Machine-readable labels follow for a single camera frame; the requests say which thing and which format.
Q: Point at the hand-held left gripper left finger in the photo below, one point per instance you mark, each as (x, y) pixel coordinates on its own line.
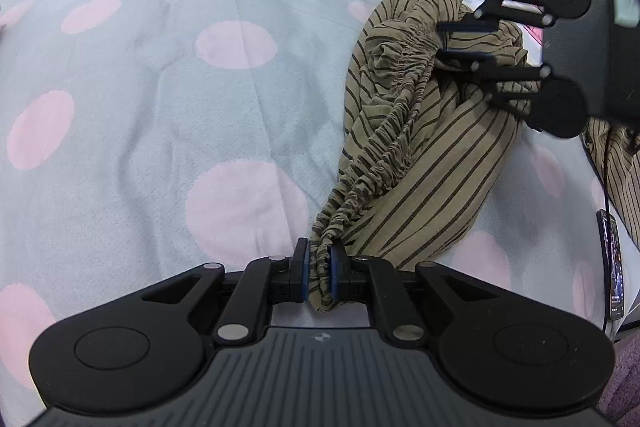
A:
(301, 274)

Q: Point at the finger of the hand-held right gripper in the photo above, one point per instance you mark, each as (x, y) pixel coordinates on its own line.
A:
(465, 27)
(465, 55)

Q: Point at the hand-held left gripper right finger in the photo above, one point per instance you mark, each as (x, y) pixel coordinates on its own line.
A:
(334, 276)

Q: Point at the brown striped pants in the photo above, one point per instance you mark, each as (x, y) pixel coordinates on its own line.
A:
(400, 147)

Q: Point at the black smartphone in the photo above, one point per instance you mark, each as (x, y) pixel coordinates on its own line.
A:
(613, 267)

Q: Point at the grey pink polka-dot blanket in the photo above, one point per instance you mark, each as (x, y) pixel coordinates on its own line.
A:
(150, 117)

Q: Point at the purple fuzzy cloth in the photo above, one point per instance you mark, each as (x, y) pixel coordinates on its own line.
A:
(625, 382)

